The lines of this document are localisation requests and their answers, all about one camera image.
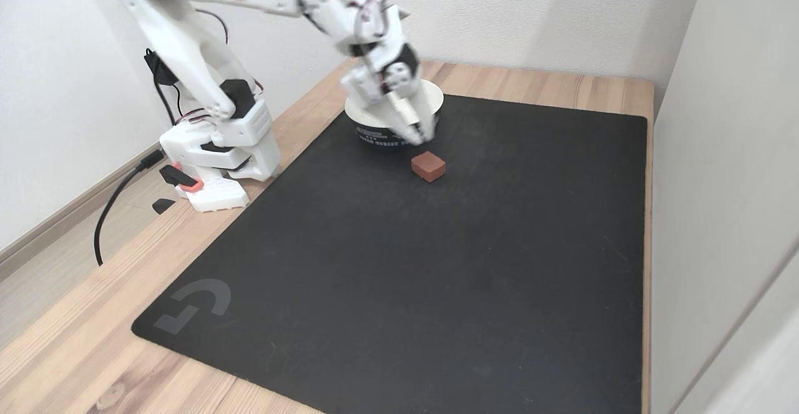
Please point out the wooden baseboard strip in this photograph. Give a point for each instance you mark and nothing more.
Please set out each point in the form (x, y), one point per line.
(50, 230)

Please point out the black wall plug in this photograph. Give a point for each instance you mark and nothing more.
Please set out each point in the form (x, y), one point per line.
(161, 72)

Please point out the black and orange table clamp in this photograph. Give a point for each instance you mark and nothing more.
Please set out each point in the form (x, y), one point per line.
(181, 177)

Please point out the reddish brown toy block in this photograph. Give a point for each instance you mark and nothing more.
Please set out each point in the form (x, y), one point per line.
(428, 165)

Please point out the white paper bowl, dark print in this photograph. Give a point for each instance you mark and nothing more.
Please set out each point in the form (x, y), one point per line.
(365, 134)

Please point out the black desk mat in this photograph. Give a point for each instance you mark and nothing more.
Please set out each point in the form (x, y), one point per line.
(437, 276)

